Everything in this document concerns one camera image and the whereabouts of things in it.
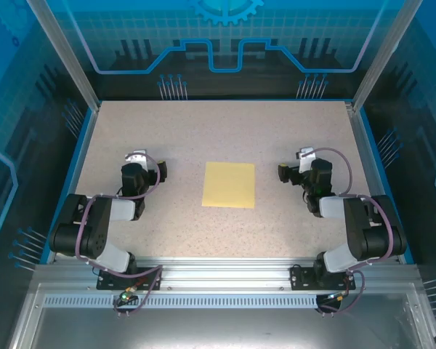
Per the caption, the yellow paper sheet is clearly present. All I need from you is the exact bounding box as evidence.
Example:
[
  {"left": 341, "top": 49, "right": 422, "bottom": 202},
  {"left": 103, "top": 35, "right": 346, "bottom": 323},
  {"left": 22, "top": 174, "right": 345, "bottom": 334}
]
[{"left": 201, "top": 162, "right": 256, "bottom": 209}]

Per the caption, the blue table border strip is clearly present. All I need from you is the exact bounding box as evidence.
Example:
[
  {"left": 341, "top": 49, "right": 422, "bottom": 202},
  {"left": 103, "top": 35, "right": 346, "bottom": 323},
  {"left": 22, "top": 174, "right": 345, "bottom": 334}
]
[
  {"left": 39, "top": 107, "right": 95, "bottom": 265},
  {"left": 360, "top": 108, "right": 416, "bottom": 265}
]

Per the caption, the metal tray panel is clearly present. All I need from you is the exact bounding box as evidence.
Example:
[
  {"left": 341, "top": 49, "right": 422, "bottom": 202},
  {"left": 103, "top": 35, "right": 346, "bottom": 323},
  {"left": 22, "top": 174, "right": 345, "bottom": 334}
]
[{"left": 7, "top": 283, "right": 436, "bottom": 349}]

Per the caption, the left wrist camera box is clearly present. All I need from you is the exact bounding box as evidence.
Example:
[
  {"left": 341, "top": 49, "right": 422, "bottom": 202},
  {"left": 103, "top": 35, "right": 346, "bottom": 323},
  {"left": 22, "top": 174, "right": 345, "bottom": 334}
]
[{"left": 125, "top": 148, "right": 149, "bottom": 170}]

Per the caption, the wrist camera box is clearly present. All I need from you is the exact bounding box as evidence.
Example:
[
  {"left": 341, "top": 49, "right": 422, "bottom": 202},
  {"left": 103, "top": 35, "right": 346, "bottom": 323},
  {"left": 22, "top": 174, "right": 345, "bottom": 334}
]
[
  {"left": 296, "top": 147, "right": 317, "bottom": 175},
  {"left": 125, "top": 148, "right": 149, "bottom": 170}
]

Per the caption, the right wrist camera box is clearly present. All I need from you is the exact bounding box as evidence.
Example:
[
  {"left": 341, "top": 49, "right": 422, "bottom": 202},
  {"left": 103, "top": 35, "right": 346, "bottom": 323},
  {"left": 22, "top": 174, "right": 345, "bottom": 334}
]
[{"left": 296, "top": 147, "right": 317, "bottom": 175}]

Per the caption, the aluminium side rail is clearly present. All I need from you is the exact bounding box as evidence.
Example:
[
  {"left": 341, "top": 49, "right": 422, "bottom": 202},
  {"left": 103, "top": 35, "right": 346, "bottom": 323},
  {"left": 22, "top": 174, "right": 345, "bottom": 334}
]
[{"left": 344, "top": 101, "right": 401, "bottom": 263}]

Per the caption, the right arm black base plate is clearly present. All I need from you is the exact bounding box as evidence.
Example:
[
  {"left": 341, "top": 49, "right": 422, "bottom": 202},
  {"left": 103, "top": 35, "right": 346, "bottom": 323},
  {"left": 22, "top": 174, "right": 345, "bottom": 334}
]
[{"left": 289, "top": 265, "right": 356, "bottom": 291}]

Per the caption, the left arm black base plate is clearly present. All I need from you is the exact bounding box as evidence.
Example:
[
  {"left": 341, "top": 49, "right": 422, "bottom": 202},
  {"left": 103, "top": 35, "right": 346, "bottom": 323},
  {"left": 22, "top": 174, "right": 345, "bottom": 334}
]
[{"left": 96, "top": 267, "right": 163, "bottom": 291}]

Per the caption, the cable connector with green light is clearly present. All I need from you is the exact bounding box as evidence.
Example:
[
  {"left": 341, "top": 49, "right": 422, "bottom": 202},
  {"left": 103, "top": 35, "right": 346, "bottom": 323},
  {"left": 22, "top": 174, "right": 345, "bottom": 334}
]
[{"left": 118, "top": 286, "right": 138, "bottom": 303}]

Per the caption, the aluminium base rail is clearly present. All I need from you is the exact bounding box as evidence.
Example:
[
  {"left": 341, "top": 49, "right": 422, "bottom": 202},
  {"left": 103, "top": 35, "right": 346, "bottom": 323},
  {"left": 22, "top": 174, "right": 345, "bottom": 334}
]
[{"left": 34, "top": 256, "right": 421, "bottom": 292}]

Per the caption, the right aluminium frame post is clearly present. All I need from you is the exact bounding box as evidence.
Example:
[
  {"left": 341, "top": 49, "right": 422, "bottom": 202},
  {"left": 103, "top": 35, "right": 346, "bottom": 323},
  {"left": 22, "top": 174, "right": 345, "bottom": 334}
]
[{"left": 351, "top": 0, "right": 425, "bottom": 111}]

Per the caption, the aluminium frame post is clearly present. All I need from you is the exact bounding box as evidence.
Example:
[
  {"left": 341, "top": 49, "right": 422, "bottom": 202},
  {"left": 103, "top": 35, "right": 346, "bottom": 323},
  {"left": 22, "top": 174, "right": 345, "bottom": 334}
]
[
  {"left": 25, "top": 0, "right": 102, "bottom": 110},
  {"left": 351, "top": 0, "right": 425, "bottom": 111}
]

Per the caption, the left aluminium frame post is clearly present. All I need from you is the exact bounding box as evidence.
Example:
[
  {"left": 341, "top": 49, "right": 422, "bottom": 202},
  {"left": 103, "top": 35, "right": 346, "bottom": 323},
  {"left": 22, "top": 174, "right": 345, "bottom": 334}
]
[{"left": 25, "top": 0, "right": 102, "bottom": 110}]

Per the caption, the slotted metal cable duct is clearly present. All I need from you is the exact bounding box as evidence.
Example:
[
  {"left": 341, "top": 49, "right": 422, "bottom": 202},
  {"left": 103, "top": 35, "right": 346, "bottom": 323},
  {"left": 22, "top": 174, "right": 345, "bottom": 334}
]
[{"left": 43, "top": 294, "right": 319, "bottom": 308}]

